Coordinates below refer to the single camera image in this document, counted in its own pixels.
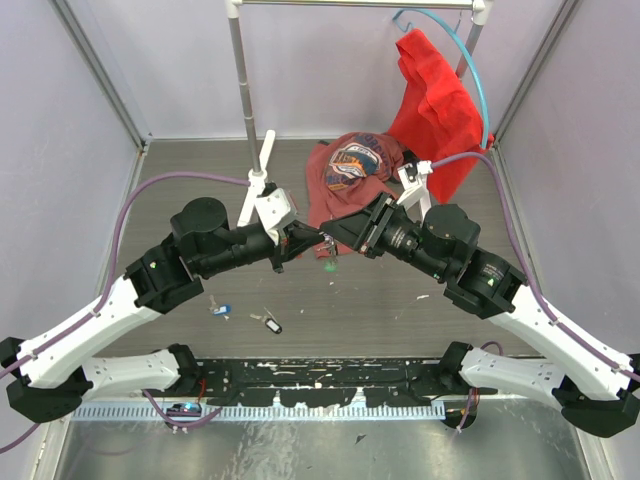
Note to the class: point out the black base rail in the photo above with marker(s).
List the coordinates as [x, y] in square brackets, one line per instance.
[314, 383]

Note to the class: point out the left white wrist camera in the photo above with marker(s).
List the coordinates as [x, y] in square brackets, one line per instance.
[276, 210]

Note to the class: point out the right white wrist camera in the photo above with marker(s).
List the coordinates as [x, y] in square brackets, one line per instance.
[413, 178]

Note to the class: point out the white cable duct strip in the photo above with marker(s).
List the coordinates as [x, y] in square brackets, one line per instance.
[358, 411]

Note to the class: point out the large metal keyring with clips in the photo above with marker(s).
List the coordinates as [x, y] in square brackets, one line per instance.
[328, 247]

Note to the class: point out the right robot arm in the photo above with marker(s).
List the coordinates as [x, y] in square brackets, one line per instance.
[586, 381]

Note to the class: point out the key with blue tag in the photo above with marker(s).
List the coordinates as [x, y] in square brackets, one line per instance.
[219, 310]

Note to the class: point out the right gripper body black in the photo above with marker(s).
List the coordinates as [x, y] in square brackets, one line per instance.
[377, 219]

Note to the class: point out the blue clothes hanger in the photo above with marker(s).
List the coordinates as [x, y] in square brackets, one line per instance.
[466, 63]

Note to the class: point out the bright red shirt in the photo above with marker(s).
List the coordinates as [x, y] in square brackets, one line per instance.
[437, 117]

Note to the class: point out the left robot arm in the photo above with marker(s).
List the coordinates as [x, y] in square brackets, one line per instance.
[60, 369]

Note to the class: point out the key with black tag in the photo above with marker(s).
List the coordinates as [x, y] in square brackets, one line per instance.
[269, 321]

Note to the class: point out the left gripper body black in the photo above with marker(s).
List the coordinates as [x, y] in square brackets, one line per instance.
[283, 250]

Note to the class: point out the key with green tag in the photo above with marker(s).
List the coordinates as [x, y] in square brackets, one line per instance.
[330, 266]

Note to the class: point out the faded red t-shirt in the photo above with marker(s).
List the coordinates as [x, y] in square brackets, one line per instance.
[348, 173]

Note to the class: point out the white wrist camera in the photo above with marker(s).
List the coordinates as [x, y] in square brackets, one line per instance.
[276, 210]
[413, 178]

